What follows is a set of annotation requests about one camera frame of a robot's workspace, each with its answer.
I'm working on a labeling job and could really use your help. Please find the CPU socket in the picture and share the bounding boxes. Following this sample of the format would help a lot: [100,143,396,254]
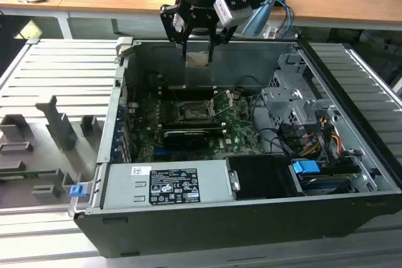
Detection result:
[177,99,218,122]

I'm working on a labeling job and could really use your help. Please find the grey case release handle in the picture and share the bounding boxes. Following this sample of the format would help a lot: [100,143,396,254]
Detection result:
[115,36,136,59]

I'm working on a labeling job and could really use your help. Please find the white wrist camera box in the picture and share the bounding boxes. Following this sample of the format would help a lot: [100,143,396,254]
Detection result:
[214,0,261,29]

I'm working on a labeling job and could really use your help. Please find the metal socket cover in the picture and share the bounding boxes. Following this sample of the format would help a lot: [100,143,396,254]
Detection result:
[209,90,236,117]

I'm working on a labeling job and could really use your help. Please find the green RAM stick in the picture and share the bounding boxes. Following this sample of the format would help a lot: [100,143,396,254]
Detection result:
[0,169,58,179]

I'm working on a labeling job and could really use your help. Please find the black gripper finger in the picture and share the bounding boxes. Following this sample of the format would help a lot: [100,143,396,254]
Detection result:
[160,4,193,62]
[206,24,237,63]

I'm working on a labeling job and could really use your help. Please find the blue case latch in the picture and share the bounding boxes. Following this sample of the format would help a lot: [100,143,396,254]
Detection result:
[69,184,87,200]

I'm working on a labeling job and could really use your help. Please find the grey power supply unit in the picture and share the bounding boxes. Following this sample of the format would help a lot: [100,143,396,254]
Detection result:
[102,159,237,211]

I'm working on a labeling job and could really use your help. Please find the green motherboard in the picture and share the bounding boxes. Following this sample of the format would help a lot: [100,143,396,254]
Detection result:
[125,85,268,162]

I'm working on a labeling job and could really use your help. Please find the blue cable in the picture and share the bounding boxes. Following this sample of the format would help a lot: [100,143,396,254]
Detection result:
[275,0,295,35]

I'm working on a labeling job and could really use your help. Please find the black graphics card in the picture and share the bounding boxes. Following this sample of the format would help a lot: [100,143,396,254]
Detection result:
[162,129,212,151]

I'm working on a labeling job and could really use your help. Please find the blue disk carrier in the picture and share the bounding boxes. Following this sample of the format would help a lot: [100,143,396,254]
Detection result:
[290,158,354,196]

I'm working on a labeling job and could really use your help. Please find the silver metal drive cage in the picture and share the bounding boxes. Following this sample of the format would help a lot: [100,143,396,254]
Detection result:
[259,51,340,131]

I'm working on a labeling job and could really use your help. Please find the blue expansion slot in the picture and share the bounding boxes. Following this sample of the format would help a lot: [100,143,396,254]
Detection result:
[153,146,177,156]

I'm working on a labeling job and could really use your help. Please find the square silver CPU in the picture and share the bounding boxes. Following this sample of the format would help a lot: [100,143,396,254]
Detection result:
[185,50,210,68]

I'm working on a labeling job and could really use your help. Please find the grey parts rack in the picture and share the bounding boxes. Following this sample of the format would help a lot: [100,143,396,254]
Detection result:
[0,94,107,210]

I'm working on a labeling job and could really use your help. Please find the black PC case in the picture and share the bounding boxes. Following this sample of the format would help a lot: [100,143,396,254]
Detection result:
[67,37,402,259]

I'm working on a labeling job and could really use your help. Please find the black wire bundle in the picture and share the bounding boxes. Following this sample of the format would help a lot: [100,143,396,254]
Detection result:
[253,125,295,156]

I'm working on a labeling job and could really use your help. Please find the yellow and red wires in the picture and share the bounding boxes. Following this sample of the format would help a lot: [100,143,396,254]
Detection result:
[300,116,344,156]

